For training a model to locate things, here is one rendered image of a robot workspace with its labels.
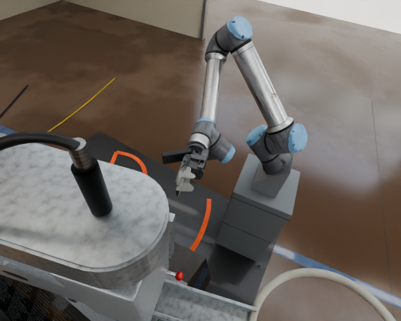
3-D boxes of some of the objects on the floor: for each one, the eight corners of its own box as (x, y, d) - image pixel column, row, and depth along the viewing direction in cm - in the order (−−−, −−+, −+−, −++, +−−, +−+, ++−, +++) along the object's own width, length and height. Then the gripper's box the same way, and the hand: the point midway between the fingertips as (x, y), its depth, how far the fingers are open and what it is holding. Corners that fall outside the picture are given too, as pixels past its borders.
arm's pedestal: (225, 203, 254) (244, 146, 190) (272, 222, 244) (308, 169, 181) (207, 246, 222) (223, 194, 159) (260, 270, 213) (299, 225, 149)
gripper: (211, 141, 92) (196, 185, 78) (207, 163, 101) (193, 206, 87) (189, 135, 93) (171, 178, 79) (187, 158, 102) (170, 199, 88)
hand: (175, 188), depth 84 cm, fingers open, 6 cm apart
